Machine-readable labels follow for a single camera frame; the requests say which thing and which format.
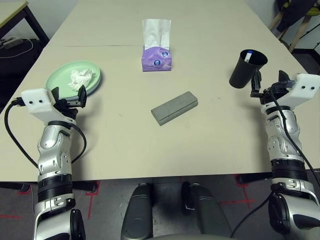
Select grey robot right leg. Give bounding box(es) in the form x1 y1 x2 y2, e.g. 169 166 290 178
181 181 233 240

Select grey power adapter white cable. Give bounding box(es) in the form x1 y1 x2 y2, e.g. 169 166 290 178
0 36 34 59

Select white upright tissue sheet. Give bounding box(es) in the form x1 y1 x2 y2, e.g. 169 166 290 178
141 18 172 51

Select black plastic cup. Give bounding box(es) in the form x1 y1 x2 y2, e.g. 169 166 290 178
228 49 269 89

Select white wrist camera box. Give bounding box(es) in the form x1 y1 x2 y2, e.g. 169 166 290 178
274 72 320 111
20 87 66 124

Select grey robot leg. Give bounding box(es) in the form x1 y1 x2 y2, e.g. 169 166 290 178
120 183 155 240
181 181 233 240

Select black jacket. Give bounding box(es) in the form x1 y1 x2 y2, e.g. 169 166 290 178
275 0 320 33

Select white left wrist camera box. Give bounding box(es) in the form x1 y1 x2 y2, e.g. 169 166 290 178
20 87 66 124

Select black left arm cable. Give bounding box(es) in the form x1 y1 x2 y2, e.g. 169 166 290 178
3 96 88 169

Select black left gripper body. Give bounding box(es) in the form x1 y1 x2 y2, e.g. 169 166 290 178
53 97 85 120

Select grey robot left leg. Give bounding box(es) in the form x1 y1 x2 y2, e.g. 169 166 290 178
120 183 155 240

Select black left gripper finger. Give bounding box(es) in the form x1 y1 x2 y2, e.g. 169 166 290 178
50 86 61 104
77 84 89 109

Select blue round plate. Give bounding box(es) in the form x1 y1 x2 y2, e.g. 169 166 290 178
63 71 104 101

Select black table foot bar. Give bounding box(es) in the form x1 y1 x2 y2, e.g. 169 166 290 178
236 171 274 186
0 181 33 194
71 180 99 194

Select beige side table black legs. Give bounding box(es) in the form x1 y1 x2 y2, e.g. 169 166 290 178
0 0 50 48

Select wooden stool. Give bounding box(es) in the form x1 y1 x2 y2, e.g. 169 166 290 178
268 9 320 52

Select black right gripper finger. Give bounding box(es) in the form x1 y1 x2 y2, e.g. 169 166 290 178
278 70 291 85
250 69 263 99

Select black bag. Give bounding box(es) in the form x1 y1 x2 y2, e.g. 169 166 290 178
0 38 45 107

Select green round plate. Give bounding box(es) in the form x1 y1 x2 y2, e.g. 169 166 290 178
45 60 103 99

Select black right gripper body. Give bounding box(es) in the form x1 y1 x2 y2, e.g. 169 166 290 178
259 81 288 106

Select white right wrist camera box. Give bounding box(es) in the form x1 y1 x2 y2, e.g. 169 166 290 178
274 72 320 111

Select purple tissue box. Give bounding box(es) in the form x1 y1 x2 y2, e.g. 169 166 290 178
140 46 174 73

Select grey glasses case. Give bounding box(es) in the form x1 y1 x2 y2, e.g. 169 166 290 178
150 91 199 127

